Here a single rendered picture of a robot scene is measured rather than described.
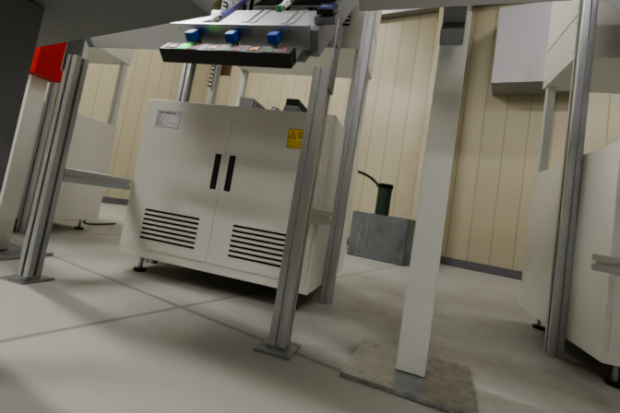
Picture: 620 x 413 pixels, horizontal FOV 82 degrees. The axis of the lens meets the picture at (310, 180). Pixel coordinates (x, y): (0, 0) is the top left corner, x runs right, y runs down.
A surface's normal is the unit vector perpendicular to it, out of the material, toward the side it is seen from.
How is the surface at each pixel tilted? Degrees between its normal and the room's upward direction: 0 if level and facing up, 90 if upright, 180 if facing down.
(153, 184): 90
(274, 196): 90
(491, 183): 90
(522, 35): 90
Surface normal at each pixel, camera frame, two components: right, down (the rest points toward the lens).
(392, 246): -0.48, -0.15
